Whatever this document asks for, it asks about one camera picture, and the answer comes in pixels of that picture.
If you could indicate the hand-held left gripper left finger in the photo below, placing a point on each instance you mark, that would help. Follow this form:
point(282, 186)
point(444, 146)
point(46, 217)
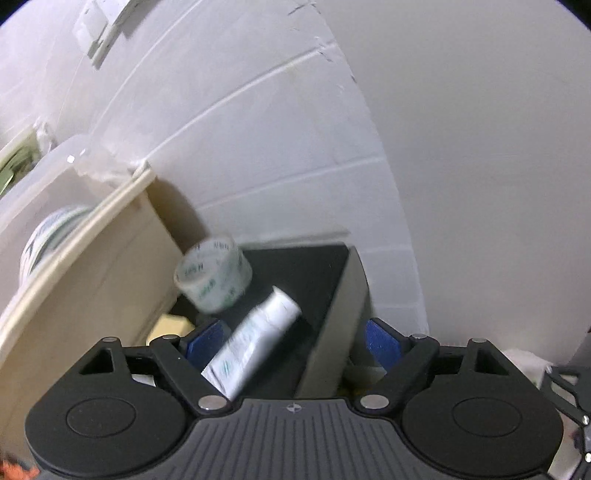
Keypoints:
point(208, 336)

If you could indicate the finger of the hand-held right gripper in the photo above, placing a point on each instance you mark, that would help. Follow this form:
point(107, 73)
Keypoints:
point(564, 392)

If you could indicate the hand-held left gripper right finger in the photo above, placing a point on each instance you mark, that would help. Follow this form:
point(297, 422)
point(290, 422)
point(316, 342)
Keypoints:
point(381, 342)

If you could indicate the white tube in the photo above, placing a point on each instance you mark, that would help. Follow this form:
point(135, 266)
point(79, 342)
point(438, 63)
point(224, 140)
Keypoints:
point(253, 340)

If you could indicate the white round jar green print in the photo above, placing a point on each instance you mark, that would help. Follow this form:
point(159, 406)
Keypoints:
point(213, 274)

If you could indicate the black box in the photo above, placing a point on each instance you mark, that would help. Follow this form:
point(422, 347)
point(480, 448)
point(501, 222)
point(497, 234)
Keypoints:
point(304, 295)

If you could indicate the beige plastic bin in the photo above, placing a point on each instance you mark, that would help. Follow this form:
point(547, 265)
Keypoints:
point(92, 286)

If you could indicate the green printed tape roll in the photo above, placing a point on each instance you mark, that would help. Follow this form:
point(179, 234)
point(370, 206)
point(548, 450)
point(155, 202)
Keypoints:
point(48, 240)

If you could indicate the translucent plastic container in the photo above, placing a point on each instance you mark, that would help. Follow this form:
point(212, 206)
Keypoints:
point(41, 184)

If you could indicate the orange object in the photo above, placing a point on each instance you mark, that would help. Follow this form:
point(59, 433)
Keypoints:
point(17, 467)

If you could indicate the green paper item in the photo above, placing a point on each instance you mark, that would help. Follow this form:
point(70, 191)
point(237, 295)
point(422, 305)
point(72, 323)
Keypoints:
point(14, 161)

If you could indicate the white wall plate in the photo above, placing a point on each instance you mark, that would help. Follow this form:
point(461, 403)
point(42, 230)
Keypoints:
point(102, 25)

